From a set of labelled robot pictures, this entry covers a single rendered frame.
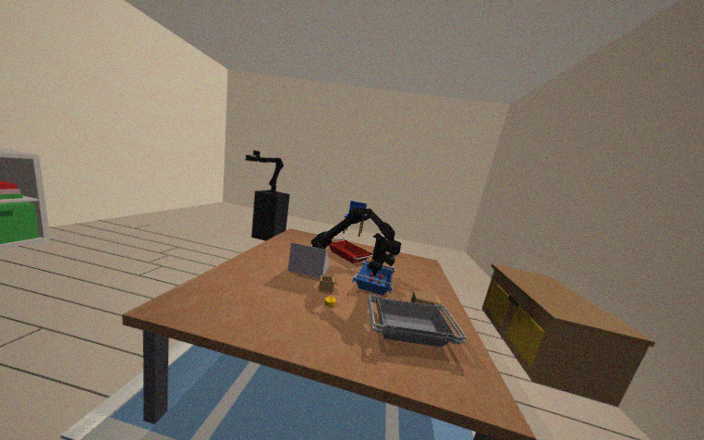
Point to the small tan open box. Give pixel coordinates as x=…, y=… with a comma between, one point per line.
x=326, y=283

